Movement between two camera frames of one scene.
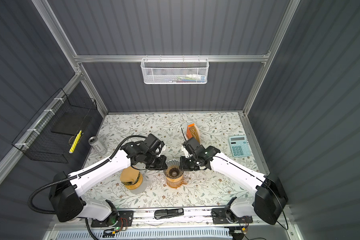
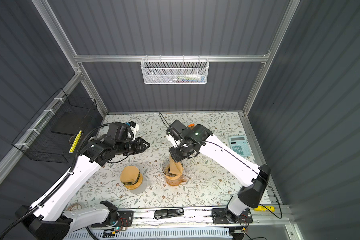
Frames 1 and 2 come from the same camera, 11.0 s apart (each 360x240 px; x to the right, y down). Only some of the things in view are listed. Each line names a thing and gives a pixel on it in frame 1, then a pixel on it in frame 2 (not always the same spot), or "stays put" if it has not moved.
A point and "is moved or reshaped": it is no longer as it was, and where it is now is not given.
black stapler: [160, 214] stays put
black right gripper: [183, 165] to [175, 157]
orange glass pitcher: [175, 183] stays put
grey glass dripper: [173, 170] is moved or reshaped
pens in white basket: [188, 78] stays put
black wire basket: [55, 133] stays put
